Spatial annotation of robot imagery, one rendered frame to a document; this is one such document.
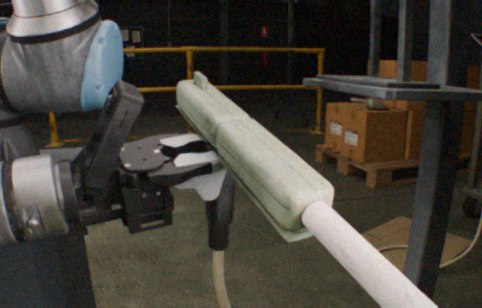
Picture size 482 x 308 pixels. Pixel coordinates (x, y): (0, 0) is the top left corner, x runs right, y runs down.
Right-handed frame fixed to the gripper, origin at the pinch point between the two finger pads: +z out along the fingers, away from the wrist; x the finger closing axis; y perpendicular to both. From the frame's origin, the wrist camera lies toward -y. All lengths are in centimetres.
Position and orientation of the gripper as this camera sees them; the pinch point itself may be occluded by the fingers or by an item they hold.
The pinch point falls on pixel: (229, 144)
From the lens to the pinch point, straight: 45.8
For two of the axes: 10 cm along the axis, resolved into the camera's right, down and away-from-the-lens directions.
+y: -0.4, 8.9, 4.6
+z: 9.0, -1.7, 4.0
